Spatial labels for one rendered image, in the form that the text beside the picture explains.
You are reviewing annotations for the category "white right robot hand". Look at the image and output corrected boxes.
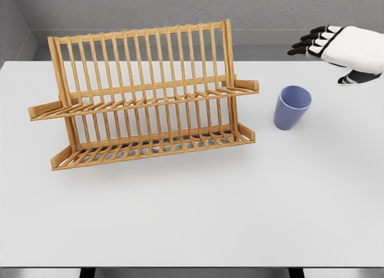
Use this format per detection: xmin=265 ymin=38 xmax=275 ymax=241
xmin=287 ymin=25 xmax=384 ymax=86

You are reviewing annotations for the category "blue plastic cup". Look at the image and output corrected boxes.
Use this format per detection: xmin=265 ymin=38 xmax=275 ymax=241
xmin=273 ymin=85 xmax=313 ymax=131

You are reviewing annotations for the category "wooden two-tier dish rack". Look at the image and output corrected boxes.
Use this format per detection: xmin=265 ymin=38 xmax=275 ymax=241
xmin=28 ymin=19 xmax=260 ymax=172

